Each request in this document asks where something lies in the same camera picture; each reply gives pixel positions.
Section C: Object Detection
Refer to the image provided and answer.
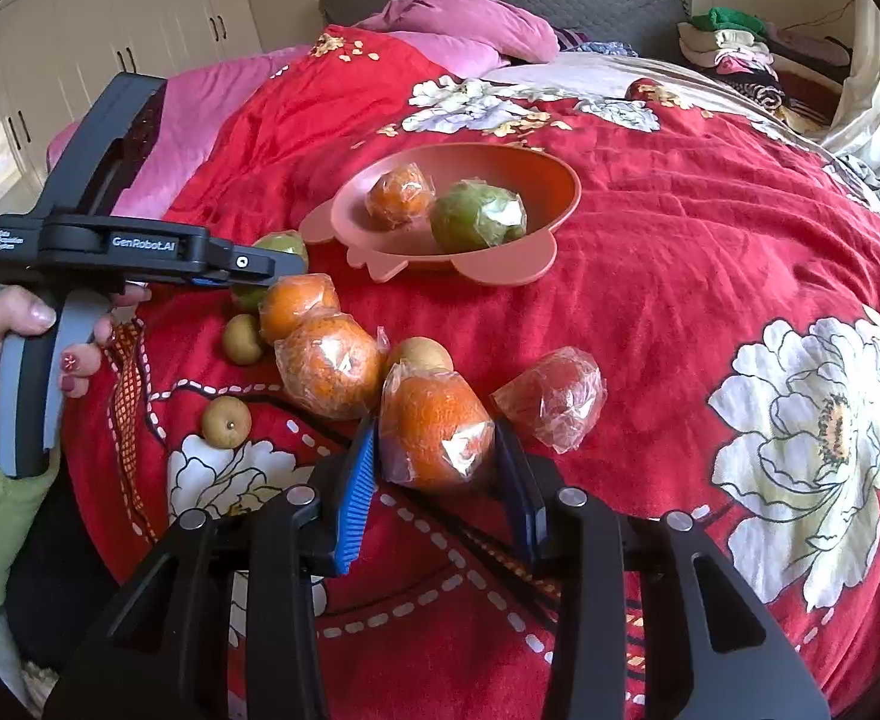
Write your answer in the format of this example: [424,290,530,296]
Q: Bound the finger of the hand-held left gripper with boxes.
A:
[188,236,310,295]

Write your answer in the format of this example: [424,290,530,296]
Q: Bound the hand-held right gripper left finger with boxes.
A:
[42,416,379,720]

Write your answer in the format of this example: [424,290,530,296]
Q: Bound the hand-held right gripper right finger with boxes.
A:
[491,420,831,720]

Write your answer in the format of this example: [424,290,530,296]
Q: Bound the green citrus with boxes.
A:
[230,231,310,314]
[430,180,528,254]

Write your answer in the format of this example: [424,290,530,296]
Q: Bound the brown round fruit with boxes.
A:
[387,337,456,377]
[221,313,266,366]
[200,395,252,451]

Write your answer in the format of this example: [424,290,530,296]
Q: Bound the red-orange citrus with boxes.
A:
[492,347,607,455]

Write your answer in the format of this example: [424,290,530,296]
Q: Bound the large orange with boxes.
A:
[275,313,390,421]

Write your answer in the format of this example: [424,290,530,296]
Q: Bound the pink bear-shaped bowl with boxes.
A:
[299,142,583,287]

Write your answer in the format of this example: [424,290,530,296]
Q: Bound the person's left hand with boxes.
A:
[0,283,153,428]

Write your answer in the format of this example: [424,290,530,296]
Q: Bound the pink quilt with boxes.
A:
[46,30,512,220]

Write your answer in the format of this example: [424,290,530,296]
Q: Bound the white wardrobe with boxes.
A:
[0,0,262,222]

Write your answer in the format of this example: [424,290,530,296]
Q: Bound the red floral blanket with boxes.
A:
[61,26,880,720]

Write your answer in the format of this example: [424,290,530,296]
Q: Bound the pink pillow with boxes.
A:
[357,0,561,66]

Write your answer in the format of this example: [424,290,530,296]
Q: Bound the cream fluffy cloth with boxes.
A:
[18,656,64,707]

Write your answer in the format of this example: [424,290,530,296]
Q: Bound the cream blanket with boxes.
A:
[485,52,861,162]

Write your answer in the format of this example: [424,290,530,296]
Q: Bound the pile of folded clothes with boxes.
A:
[675,6,855,125]

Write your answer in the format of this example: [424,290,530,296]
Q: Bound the white sheer cloth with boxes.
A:
[822,0,880,235]

